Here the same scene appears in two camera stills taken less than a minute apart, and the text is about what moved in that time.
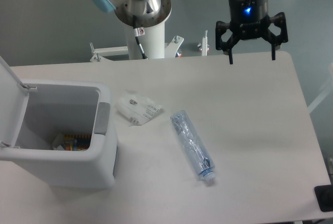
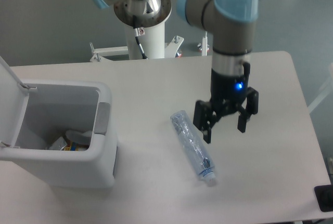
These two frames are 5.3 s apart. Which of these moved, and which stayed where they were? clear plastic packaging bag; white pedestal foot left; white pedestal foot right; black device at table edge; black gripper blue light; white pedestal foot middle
Moved: black gripper blue light; clear plastic packaging bag
Stayed: white pedestal foot left; black device at table edge; white pedestal foot middle; white pedestal foot right
